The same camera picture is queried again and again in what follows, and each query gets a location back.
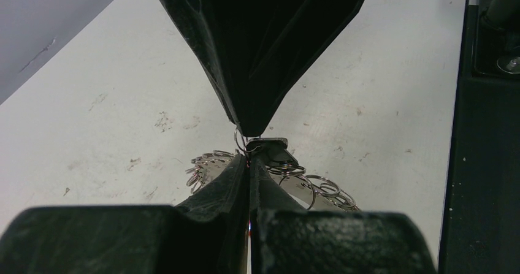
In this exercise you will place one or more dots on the metal key organizer disc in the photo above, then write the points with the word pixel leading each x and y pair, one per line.
pixel 292 183

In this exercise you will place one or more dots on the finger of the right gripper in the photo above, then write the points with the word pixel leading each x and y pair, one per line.
pixel 296 34
pixel 197 25

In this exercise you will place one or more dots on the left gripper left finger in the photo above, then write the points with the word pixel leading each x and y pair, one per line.
pixel 206 233

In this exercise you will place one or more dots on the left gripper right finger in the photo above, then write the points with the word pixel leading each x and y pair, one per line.
pixel 287 238

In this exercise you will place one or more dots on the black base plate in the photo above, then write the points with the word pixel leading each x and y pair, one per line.
pixel 480 229

